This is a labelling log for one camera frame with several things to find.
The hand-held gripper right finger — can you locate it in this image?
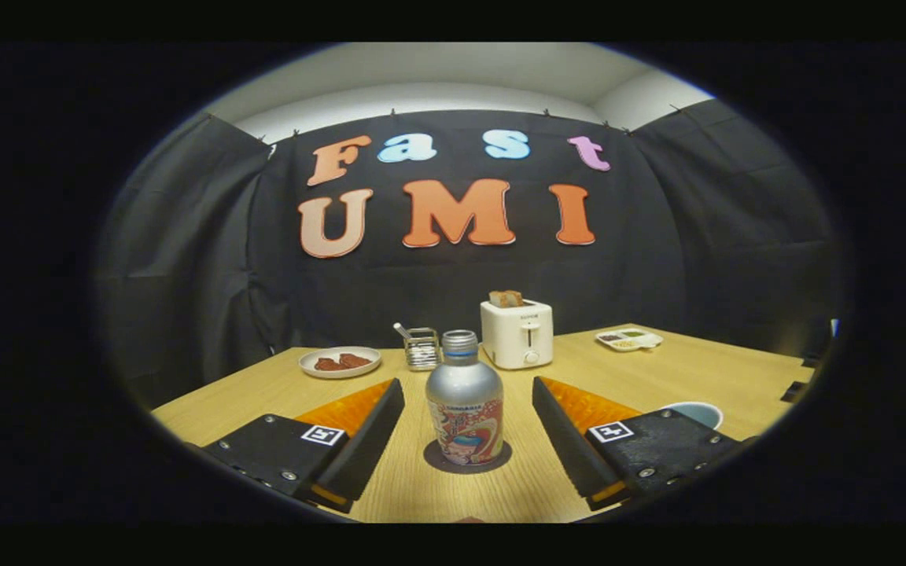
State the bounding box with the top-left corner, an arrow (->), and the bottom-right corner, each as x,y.
532,376 -> 743,512

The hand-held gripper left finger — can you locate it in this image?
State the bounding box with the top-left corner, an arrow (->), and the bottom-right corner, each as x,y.
201,378 -> 407,513

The dark brown round coaster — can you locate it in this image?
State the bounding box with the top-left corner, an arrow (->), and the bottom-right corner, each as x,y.
423,439 -> 514,474

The silver juice bottle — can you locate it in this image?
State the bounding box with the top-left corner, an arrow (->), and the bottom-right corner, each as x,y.
425,329 -> 505,466

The white cup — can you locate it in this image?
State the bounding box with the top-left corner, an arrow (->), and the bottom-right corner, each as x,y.
661,401 -> 725,431

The white round plate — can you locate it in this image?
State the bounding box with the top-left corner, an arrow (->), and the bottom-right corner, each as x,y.
298,346 -> 382,380

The wooden table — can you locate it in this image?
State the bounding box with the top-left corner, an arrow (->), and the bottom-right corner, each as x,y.
150,324 -> 816,524

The white toaster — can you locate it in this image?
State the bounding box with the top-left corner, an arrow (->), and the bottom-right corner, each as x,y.
480,299 -> 554,370

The white divided dish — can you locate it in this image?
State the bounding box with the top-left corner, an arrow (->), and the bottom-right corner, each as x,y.
595,328 -> 664,352

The black backdrop cloth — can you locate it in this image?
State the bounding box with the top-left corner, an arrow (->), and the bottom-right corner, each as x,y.
95,98 -> 843,410

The metal wire holder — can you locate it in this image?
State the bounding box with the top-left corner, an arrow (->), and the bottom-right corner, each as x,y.
393,322 -> 441,371

